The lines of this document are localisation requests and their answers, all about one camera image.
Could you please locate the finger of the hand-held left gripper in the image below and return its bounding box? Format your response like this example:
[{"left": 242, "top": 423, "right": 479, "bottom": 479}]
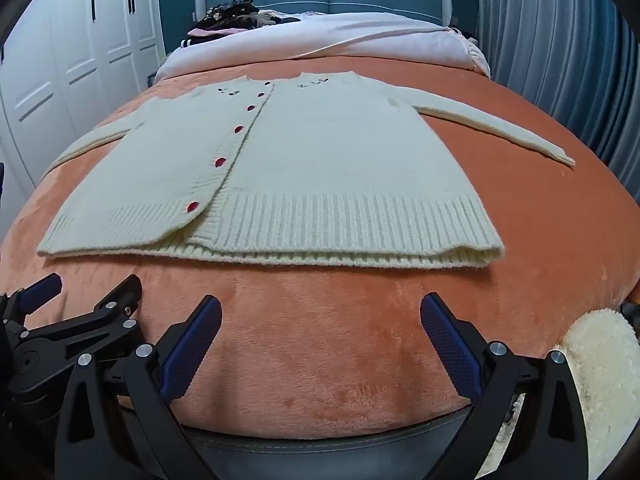
[
  {"left": 22, "top": 274, "right": 145, "bottom": 363},
  {"left": 0, "top": 272, "right": 64, "bottom": 322}
]

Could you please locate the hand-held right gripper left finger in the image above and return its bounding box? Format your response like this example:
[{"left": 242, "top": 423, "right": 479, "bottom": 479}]
[{"left": 55, "top": 294, "right": 223, "bottom": 480}]

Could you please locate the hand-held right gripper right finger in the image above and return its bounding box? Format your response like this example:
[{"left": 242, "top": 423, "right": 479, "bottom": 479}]
[{"left": 420, "top": 293, "right": 590, "bottom": 480}]

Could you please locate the cream knit cardigan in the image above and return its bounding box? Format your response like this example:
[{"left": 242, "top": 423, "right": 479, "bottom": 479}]
[{"left": 37, "top": 71, "right": 577, "bottom": 271}]

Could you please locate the pile of dark clothes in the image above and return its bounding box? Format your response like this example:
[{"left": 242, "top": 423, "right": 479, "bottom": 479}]
[{"left": 187, "top": 0, "right": 302, "bottom": 36}]

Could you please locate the orange plush blanket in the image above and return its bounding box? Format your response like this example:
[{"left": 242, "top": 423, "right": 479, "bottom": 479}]
[{"left": 0, "top": 55, "right": 640, "bottom": 433}]

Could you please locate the grey leather bed footboard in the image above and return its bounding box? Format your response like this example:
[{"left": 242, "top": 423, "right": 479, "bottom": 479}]
[{"left": 177, "top": 405, "right": 483, "bottom": 480}]

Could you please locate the white wardrobe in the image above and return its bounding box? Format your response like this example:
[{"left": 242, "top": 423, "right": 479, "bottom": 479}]
[{"left": 0, "top": 0, "right": 167, "bottom": 211}]

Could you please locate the pink cloth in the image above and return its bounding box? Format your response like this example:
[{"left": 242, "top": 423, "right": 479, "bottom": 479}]
[{"left": 187, "top": 27, "right": 256, "bottom": 39}]

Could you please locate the blue grey curtain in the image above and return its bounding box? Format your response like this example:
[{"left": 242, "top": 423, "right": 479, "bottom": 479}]
[{"left": 475, "top": 0, "right": 640, "bottom": 186}]

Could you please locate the white duvet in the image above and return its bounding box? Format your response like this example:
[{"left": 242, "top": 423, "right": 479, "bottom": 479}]
[{"left": 154, "top": 11, "right": 492, "bottom": 86}]

